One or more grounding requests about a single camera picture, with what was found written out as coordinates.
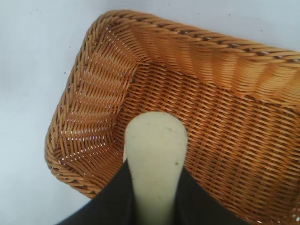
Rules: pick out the tan woven wicker basket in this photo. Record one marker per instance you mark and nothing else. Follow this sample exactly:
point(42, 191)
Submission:
point(234, 140)

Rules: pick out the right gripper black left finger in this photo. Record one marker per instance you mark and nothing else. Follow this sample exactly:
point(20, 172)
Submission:
point(112, 206)

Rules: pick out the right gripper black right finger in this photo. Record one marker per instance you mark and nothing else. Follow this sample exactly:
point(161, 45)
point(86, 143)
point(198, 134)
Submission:
point(201, 208)

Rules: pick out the pale yellow egg yolk pastry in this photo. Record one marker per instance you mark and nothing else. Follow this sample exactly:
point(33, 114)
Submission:
point(154, 152)

